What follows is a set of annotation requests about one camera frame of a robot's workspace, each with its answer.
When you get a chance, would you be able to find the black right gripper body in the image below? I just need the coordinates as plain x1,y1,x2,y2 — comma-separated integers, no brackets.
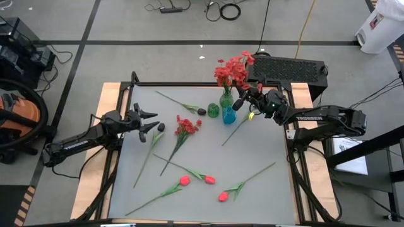
232,90,287,119

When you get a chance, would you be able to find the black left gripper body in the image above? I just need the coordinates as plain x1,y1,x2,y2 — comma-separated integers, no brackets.
124,102,146,143

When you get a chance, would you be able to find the black artificial tulip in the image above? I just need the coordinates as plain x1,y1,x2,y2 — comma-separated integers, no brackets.
133,122,167,189
154,90,208,117
221,110,256,147

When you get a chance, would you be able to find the red blossom flower bunch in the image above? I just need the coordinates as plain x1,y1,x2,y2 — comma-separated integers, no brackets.
159,114,203,177
213,58,242,95
232,50,263,95

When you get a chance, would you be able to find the red artificial tulip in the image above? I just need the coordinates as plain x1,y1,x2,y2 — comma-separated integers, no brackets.
152,153,217,185
217,162,276,203
124,175,191,217

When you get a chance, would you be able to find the tall green glass vase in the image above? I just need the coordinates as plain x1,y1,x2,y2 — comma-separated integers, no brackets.
219,90,235,108

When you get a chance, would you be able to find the blue glass vase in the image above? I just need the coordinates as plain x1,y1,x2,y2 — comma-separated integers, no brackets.
222,105,237,125

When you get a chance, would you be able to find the small green glass vase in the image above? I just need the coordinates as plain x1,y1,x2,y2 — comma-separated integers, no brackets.
207,103,220,119

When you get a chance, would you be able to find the black perforated computer case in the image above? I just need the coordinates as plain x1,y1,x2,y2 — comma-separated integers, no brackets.
245,52,329,102

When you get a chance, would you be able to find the orange vacuum cleaner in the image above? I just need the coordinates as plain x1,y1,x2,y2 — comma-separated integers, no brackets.
0,78,50,149

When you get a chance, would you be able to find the printed paper sheet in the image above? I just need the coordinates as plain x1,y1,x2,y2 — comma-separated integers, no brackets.
331,134,369,176

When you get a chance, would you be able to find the black power strip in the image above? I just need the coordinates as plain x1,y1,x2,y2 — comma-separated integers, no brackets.
159,6,184,14

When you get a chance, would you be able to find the orange shop vacuum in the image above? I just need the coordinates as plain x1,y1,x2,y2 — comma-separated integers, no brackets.
0,90,42,139

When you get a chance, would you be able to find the white trash bin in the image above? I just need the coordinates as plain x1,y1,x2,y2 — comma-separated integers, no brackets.
355,0,404,54

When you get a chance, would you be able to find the black equipment cart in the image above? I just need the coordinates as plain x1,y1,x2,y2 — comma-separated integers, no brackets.
0,17,57,90

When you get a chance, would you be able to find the dark grey side table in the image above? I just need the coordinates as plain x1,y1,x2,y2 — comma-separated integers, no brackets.
323,137,395,194

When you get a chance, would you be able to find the black mat striped edge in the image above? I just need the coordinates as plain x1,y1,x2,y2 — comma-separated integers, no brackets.
0,185,37,227
386,43,404,64

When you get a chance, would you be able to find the black table frame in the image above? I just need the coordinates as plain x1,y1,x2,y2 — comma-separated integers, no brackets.
71,71,343,227

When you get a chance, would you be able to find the yellow floor cable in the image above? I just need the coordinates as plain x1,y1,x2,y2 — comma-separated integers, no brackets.
294,0,318,59

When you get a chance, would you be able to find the coiled black cable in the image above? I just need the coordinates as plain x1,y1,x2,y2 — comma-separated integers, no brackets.
219,3,242,21

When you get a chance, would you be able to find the black metal stand frame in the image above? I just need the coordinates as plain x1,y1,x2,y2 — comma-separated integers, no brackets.
324,125,404,221

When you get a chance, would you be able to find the black floor cable bundle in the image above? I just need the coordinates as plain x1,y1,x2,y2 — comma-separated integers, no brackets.
348,77,404,110

